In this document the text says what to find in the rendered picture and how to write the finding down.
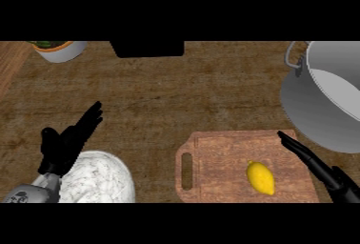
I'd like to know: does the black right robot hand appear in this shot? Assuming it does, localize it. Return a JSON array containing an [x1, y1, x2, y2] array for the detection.
[[276, 130, 360, 204]]

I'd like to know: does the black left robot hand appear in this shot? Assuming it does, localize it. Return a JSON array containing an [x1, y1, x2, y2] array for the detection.
[[37, 100, 105, 177]]

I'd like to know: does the yellow lemon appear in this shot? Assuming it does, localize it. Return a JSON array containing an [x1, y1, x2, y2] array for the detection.
[[246, 160, 277, 196]]

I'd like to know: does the brown wooden cutting board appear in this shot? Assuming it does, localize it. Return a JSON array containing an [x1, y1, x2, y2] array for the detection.
[[174, 129, 320, 204]]

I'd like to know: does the large grey metal pot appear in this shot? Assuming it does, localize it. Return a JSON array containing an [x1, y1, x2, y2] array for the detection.
[[280, 41, 360, 154]]

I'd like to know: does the white plant pot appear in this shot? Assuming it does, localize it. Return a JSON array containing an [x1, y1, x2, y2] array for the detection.
[[26, 41, 88, 64]]

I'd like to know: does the black box appliance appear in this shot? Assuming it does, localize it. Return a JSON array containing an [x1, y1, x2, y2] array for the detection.
[[109, 41, 186, 59]]

